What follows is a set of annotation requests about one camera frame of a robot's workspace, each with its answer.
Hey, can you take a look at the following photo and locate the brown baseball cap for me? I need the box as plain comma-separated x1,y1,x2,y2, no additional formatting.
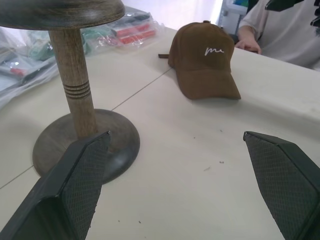
157,20,242,102

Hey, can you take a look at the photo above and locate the person in white shirt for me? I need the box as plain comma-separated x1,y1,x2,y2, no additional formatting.
234,0,320,72

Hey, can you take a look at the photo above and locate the clear bag with green items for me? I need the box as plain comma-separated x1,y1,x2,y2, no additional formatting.
0,26,111,62

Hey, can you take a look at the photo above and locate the person's bare hand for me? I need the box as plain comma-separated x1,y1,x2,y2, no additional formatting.
234,37,263,55

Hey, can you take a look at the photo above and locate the clear bag with red items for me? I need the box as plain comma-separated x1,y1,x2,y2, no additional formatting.
94,11,165,52

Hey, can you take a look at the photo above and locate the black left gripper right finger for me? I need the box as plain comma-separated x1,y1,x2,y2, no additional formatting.
243,130,320,240

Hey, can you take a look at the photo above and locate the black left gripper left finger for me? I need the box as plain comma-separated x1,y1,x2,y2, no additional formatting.
0,130,111,240

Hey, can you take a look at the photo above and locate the clear bag with dark tools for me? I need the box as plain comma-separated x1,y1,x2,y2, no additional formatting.
0,53,62,111

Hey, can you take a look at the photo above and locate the wooden hat stand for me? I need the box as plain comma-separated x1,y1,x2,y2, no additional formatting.
0,0,141,185

